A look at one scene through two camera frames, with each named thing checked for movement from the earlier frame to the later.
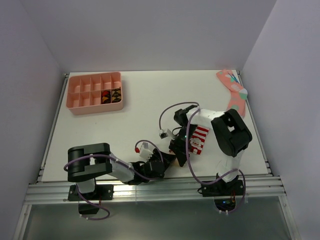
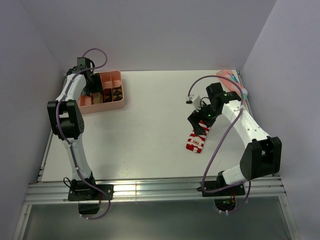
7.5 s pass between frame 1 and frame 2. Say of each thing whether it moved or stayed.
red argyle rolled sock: stayed
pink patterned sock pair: stayed
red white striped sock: stayed
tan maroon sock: moved
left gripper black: moved
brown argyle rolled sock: stayed
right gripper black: moved
